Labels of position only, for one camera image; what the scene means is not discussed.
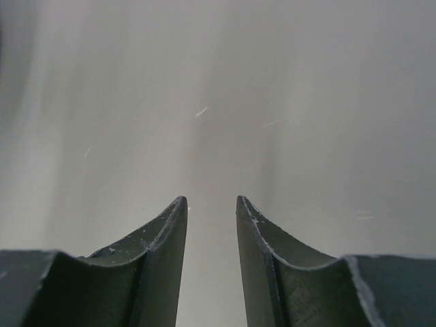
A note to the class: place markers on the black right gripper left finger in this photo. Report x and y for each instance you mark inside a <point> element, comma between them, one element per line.
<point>132,282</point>

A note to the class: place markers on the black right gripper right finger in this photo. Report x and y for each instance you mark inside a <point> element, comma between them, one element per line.
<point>288,283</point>

